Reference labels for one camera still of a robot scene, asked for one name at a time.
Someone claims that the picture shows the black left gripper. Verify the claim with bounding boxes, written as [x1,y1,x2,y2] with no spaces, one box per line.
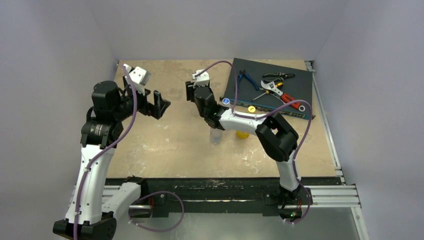
[113,82,170,121]

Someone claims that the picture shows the clear bottle blue cap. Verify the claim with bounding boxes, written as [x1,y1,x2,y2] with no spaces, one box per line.
[221,98,232,109]

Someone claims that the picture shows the blue Pocari Sweat cap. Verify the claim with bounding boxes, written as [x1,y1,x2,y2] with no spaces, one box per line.
[222,98,231,105]

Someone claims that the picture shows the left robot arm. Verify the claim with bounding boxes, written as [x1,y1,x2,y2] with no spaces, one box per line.
[52,81,171,240]

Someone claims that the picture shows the small clear water bottle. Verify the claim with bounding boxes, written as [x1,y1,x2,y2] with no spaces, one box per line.
[209,128,224,145]

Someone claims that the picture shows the yellow juice bottle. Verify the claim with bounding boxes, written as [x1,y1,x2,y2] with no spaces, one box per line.
[235,105,257,140]

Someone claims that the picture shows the adjustable wrench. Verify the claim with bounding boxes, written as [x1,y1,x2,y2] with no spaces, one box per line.
[260,80,284,98]

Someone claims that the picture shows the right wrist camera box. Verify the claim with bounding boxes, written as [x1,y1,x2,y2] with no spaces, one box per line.
[190,69,210,88]

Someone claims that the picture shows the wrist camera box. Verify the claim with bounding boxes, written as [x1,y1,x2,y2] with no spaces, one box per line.
[122,63,151,93]
[190,69,210,88]

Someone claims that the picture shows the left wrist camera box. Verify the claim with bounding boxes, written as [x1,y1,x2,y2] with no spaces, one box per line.
[122,63,151,93]

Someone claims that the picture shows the blue handled pliers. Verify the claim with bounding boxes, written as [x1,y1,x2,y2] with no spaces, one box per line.
[237,69,260,94]

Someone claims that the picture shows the dark network switch box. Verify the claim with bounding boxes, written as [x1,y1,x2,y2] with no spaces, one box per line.
[219,58,315,120]

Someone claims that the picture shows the black handled cutters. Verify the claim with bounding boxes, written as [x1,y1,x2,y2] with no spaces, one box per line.
[262,72,296,83]

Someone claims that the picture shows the red handled tool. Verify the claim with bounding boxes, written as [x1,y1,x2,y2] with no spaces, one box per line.
[280,93,306,112]

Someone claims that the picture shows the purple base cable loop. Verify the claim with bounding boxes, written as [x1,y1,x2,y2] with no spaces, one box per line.
[127,189,185,233]

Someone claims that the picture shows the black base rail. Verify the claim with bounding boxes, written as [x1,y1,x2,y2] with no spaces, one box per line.
[104,177,345,219]

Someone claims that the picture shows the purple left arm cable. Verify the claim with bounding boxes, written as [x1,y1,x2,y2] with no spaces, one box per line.
[72,64,138,240]

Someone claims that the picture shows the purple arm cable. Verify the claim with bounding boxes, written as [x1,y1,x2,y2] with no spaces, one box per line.
[193,60,313,225]
[72,64,138,240]

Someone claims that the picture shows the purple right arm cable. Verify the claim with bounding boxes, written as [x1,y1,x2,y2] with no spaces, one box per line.
[193,60,313,225]

